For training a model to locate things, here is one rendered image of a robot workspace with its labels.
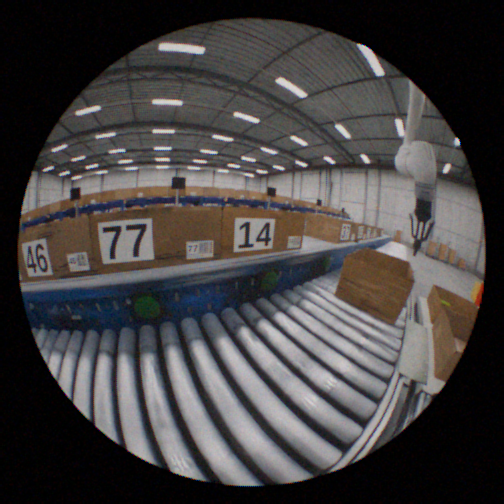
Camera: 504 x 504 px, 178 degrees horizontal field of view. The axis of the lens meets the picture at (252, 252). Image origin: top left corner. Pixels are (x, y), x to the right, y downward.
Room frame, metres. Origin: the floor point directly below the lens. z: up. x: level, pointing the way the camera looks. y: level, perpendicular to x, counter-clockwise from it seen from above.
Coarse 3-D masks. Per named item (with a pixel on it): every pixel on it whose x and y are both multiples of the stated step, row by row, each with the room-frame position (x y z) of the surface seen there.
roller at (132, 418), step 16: (128, 336) 0.17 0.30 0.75; (128, 352) 0.13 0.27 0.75; (128, 368) 0.09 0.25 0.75; (128, 384) 0.05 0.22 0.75; (128, 400) 0.02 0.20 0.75; (128, 416) -0.01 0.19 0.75; (128, 432) -0.05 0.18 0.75; (144, 432) -0.03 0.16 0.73; (128, 448) -0.08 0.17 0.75; (144, 448) -0.06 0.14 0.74; (160, 464) -0.08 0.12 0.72
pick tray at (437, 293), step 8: (432, 288) 0.30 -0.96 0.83; (440, 288) 0.27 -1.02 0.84; (432, 296) 0.26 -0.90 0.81; (440, 296) 0.25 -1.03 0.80; (448, 296) 0.20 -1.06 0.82; (456, 296) 0.15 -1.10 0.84; (432, 304) 0.23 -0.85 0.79; (440, 304) 0.16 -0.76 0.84; (456, 304) 0.13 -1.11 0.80; (464, 304) 0.08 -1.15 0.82; (472, 304) 0.02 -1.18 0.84; (432, 312) 0.19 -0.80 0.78; (456, 312) 0.07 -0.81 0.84; (464, 312) 0.05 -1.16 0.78; (472, 312) 0.00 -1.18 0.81; (432, 320) 0.16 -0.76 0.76
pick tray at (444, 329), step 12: (444, 312) 0.11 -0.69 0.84; (444, 324) 0.08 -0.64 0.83; (456, 324) 0.04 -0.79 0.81; (468, 324) -0.01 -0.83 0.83; (444, 336) 0.05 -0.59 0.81; (456, 336) 0.01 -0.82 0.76; (468, 336) -0.05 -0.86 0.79; (444, 348) 0.02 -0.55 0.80; (456, 348) -0.02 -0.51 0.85; (444, 360) -0.01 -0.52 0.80; (456, 360) -0.05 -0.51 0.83; (444, 372) -0.04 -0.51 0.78
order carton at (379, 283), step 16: (352, 256) 0.53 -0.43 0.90; (368, 256) 0.67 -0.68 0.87; (384, 256) 0.59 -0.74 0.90; (352, 272) 0.43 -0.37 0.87; (368, 272) 0.38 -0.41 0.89; (384, 272) 0.33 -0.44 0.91; (400, 272) 0.49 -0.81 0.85; (336, 288) 0.47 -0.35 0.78; (352, 288) 0.42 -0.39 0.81; (368, 288) 0.37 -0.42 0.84; (384, 288) 0.32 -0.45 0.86; (400, 288) 0.27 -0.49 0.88; (368, 304) 0.35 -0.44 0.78; (384, 304) 0.30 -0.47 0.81; (400, 304) 0.25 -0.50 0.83
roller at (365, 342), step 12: (288, 300) 0.47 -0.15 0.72; (300, 300) 0.44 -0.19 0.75; (312, 312) 0.38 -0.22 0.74; (324, 312) 0.36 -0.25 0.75; (324, 324) 0.33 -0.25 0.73; (336, 324) 0.30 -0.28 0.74; (348, 336) 0.25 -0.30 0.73; (360, 336) 0.23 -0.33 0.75; (372, 348) 0.18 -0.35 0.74; (384, 348) 0.16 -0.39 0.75; (384, 360) 0.13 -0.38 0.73; (396, 360) 0.11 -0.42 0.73
